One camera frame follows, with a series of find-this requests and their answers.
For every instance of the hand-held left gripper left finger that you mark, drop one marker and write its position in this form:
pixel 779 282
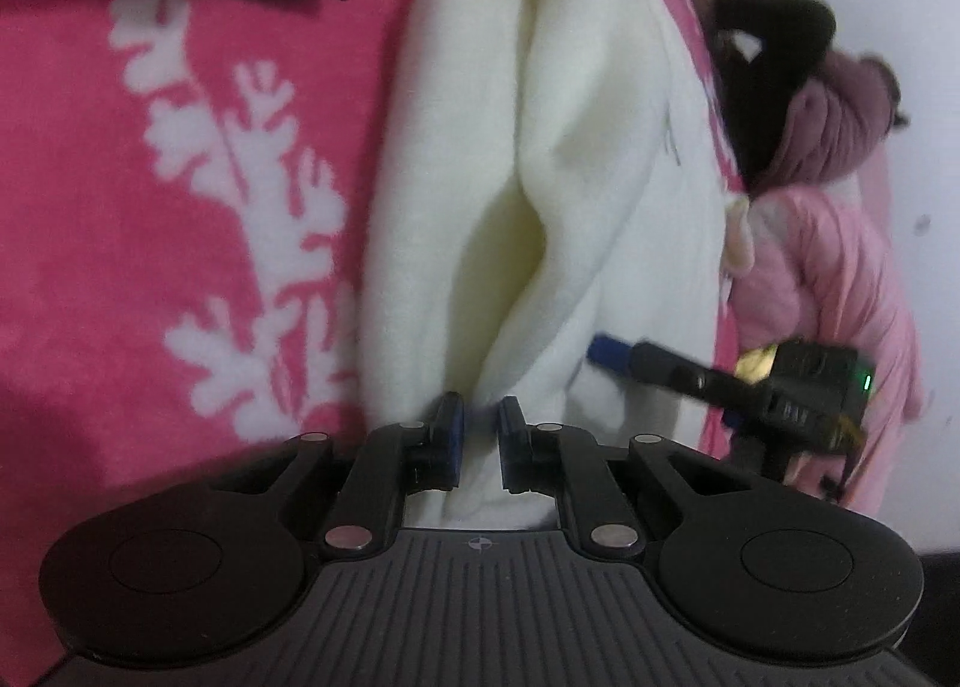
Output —
pixel 452 432

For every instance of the black garment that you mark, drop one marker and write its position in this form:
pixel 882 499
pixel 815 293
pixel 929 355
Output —
pixel 757 102

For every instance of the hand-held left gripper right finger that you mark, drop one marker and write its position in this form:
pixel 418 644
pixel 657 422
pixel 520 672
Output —
pixel 510 441

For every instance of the white fuzzy sweater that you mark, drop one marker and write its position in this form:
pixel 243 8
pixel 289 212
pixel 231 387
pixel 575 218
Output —
pixel 465 132

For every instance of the mauve garment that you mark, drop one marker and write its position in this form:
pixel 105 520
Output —
pixel 840 117

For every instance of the pink puffer jacket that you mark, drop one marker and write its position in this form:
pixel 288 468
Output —
pixel 847 282

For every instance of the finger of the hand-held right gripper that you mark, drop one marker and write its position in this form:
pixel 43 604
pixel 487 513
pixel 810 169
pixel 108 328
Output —
pixel 609 351

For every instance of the pink floral blanket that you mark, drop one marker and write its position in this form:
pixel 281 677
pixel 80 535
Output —
pixel 75 222

